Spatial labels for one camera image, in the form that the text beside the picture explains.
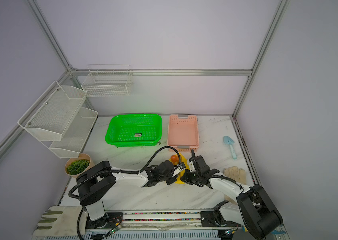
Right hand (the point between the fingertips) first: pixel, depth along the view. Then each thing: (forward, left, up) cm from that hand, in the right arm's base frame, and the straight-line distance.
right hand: (179, 178), depth 84 cm
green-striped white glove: (-22, +59, -2) cm, 63 cm away
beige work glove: (+3, -36, -3) cm, 36 cm away
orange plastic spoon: (+14, +3, -3) cm, 14 cm away
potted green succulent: (+2, +58, +10) cm, 59 cm away
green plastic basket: (+38, +34, -1) cm, 51 cm away
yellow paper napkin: (+7, -2, +9) cm, 12 cm away
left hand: (+4, +2, -1) cm, 5 cm away
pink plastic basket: (+38, -3, -5) cm, 38 cm away
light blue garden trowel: (+29, -36, -3) cm, 46 cm away
